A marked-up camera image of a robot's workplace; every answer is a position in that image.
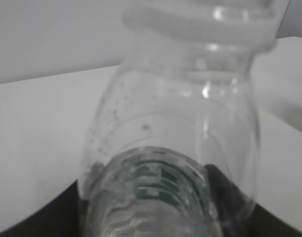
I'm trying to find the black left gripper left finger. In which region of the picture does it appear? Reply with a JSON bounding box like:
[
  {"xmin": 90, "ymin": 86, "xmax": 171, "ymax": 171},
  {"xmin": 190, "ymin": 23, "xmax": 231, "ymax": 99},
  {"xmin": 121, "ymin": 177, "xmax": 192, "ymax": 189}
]
[{"xmin": 0, "ymin": 182, "xmax": 88, "ymax": 237}]

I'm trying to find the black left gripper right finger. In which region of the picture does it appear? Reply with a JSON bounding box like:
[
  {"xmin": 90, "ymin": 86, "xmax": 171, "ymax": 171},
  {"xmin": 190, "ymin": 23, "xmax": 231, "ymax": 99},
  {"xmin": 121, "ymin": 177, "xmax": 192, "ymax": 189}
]
[{"xmin": 205, "ymin": 164, "xmax": 302, "ymax": 237}]

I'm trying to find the clear green-label water bottle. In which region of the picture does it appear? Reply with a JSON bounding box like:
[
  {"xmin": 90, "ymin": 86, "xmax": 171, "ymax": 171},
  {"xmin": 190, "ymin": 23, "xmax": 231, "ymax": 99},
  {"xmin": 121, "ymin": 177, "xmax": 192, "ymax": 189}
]
[{"xmin": 77, "ymin": 0, "xmax": 276, "ymax": 237}]

